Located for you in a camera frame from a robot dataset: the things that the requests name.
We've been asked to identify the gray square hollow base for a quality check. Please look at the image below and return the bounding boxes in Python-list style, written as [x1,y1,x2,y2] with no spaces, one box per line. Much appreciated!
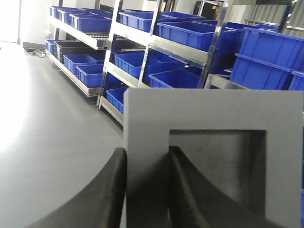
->
[123,88,304,228]

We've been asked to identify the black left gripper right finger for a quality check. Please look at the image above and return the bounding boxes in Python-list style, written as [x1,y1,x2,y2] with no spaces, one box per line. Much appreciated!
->
[168,146,279,228]

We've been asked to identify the black plastic bin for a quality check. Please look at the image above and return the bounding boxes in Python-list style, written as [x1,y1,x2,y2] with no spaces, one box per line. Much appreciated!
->
[54,40,106,64]

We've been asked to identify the stainless steel rack frame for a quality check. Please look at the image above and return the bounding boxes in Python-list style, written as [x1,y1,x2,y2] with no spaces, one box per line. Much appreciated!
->
[45,0,304,125]

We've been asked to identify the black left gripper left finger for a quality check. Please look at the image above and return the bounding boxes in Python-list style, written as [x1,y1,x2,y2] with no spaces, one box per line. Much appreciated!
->
[31,148,127,228]

